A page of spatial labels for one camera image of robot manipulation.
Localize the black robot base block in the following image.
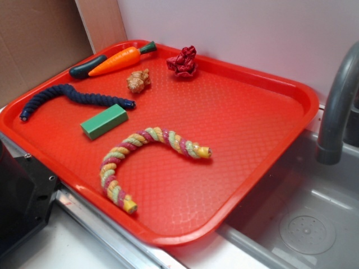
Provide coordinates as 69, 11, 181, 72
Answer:
1, 143, 58, 258

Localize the red plastic tray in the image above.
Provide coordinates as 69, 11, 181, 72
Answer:
1, 45, 319, 246

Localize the green rectangular block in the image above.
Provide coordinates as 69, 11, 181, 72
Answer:
80, 104, 128, 140

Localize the tan toy ginger root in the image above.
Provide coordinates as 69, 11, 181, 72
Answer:
126, 69, 151, 94

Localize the crumpled red paper ball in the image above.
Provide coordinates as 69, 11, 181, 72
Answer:
166, 45, 198, 78

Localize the orange toy carrot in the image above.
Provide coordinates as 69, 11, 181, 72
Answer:
88, 41, 157, 77

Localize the dark green toy cucumber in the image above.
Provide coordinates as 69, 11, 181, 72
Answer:
69, 54, 107, 79

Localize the grey plastic sink basin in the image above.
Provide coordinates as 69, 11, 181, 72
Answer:
217, 106, 359, 269

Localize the grey toy faucet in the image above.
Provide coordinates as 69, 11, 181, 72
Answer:
315, 43, 358, 165

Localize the brown cardboard panel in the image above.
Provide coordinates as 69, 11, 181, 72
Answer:
1, 1, 127, 106

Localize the multicolour twisted rope piece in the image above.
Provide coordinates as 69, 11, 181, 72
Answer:
99, 127, 213, 215

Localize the navy blue rope piece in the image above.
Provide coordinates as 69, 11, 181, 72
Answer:
19, 84, 137, 122

